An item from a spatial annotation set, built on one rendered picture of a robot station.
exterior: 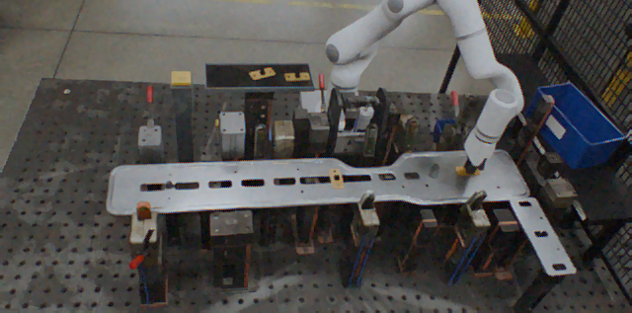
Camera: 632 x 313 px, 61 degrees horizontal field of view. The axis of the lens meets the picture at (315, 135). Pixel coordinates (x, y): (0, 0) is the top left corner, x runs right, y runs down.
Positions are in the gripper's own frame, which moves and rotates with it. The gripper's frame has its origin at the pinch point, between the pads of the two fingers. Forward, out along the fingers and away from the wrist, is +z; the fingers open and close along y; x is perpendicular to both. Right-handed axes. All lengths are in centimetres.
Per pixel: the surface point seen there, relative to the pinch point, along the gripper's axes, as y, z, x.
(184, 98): -30, -6, -95
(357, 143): -18.9, 6.9, -34.4
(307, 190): 4, 3, -57
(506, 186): 6.7, 3.5, 11.8
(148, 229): 20, -3, -104
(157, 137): -15, -3, -103
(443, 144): -15.5, 5.4, -2.7
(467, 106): -15.6, -13.5, 0.2
